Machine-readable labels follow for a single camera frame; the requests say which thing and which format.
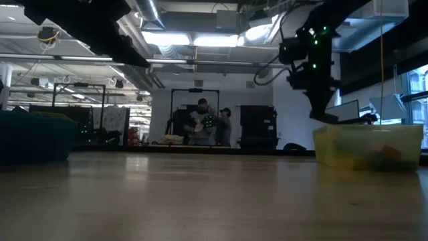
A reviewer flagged ceiling air unit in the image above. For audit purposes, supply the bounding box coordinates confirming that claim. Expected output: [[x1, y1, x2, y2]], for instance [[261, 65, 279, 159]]
[[332, 0, 409, 54]]

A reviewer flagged ceiling light panel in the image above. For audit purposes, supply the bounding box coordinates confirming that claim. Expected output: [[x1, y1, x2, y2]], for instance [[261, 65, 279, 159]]
[[142, 31, 191, 46], [193, 34, 240, 48]]

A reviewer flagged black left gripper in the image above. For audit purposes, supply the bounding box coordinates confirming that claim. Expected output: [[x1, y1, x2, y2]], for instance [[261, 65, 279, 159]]
[[71, 19, 151, 69]]

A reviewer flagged black ceiling cable reel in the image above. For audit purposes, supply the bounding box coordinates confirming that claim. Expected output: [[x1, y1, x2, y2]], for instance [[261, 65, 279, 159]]
[[36, 26, 61, 46]]

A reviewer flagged black desk equipment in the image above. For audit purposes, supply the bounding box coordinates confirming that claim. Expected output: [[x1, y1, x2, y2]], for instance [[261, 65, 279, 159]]
[[337, 112, 379, 125]]

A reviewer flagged yellow bin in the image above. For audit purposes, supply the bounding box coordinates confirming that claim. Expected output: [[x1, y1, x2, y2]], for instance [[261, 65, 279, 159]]
[[312, 123, 425, 173]]

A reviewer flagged black frame rig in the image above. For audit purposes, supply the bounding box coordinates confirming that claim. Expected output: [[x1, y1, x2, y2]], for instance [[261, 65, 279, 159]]
[[170, 88, 221, 141], [52, 82, 106, 131]]

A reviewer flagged grey ceiling pipe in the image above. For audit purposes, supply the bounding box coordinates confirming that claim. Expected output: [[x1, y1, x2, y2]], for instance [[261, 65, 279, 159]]
[[0, 53, 285, 69]]

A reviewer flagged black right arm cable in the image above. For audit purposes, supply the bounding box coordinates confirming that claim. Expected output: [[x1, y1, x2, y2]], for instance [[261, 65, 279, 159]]
[[253, 53, 295, 87]]

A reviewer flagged silver air duct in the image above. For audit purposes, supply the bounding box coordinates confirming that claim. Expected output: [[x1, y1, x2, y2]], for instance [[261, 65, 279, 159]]
[[135, 0, 165, 29]]

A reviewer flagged black cabinet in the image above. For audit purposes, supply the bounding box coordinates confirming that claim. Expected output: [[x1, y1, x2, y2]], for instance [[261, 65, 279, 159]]
[[239, 105, 278, 150], [173, 104, 198, 144]]

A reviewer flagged window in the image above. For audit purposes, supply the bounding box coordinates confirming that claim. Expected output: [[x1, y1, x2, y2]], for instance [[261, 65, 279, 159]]
[[406, 65, 428, 148]]

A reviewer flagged blue bin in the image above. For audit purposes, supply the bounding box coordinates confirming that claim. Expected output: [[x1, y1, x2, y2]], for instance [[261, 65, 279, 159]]
[[0, 106, 78, 165]]

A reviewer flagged white patterned sheet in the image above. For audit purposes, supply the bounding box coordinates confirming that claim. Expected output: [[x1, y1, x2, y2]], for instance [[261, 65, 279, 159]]
[[92, 106, 130, 135]]

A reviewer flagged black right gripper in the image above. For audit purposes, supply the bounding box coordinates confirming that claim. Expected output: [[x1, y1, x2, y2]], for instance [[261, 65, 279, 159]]
[[287, 61, 342, 125]]

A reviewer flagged person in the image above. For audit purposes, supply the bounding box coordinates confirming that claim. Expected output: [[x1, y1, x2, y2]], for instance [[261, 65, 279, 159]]
[[215, 107, 233, 147], [183, 98, 218, 147]]

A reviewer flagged whiteboard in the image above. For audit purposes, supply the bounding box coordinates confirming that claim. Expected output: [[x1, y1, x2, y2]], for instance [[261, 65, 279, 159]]
[[326, 99, 360, 123]]

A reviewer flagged white storage box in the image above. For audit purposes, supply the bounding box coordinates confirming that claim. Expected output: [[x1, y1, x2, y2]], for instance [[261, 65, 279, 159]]
[[158, 134, 185, 145]]

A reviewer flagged yellow block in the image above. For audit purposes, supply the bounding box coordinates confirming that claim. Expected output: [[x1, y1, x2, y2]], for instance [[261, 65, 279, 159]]
[[31, 111, 73, 121]]

